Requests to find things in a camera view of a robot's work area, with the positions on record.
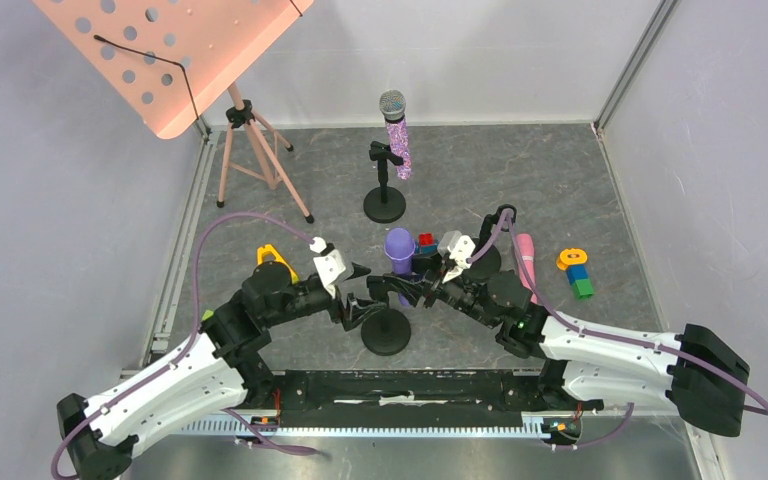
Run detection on glitter microphone silver head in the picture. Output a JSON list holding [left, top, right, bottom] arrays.
[[378, 89, 414, 181]]

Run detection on purple cable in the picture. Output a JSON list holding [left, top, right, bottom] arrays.
[[50, 211, 316, 480], [466, 208, 768, 417]]

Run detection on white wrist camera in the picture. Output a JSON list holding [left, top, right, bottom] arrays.
[[438, 230, 475, 283], [309, 237, 354, 299]]

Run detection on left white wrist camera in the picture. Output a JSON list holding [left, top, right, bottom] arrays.
[[309, 237, 354, 299]]

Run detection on pink music stand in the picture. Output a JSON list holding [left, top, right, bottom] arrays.
[[36, 0, 314, 222]]

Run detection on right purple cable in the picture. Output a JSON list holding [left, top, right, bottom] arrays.
[[466, 208, 768, 417]]

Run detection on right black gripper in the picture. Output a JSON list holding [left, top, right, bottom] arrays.
[[384, 248, 499, 329]]

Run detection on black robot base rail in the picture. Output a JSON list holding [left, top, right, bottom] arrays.
[[210, 357, 604, 432]]

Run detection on stacked orange blue green blocks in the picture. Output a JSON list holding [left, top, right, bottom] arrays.
[[556, 248, 595, 299]]

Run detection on red blue toy car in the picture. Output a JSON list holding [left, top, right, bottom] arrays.
[[414, 232, 438, 257]]

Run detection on yellow triangle toy block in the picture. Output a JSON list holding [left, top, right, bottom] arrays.
[[256, 243, 300, 283]]

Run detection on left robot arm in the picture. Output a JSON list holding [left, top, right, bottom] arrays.
[[57, 261, 388, 479]]

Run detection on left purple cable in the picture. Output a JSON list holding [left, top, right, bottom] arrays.
[[50, 211, 316, 480]]

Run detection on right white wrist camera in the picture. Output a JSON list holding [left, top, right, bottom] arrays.
[[438, 230, 475, 283]]

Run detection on purple toy microphone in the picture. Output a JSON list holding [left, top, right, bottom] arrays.
[[384, 228, 415, 278]]

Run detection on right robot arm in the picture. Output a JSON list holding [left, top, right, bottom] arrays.
[[366, 271, 749, 437]]

